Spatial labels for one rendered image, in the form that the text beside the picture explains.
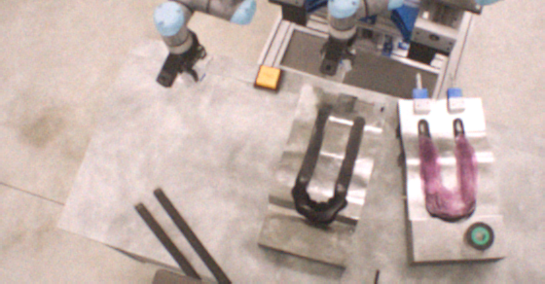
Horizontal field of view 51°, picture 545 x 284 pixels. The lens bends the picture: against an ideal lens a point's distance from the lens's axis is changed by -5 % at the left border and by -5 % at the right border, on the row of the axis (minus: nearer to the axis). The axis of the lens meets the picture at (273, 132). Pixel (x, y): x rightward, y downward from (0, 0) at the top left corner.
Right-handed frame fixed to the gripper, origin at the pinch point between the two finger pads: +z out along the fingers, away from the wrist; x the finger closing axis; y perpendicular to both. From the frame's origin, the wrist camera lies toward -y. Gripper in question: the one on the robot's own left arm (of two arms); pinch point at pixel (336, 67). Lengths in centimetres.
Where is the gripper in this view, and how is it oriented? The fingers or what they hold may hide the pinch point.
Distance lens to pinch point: 178.9
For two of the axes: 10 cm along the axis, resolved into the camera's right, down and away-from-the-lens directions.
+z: 0.6, 3.5, 9.4
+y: 3.7, -8.8, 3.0
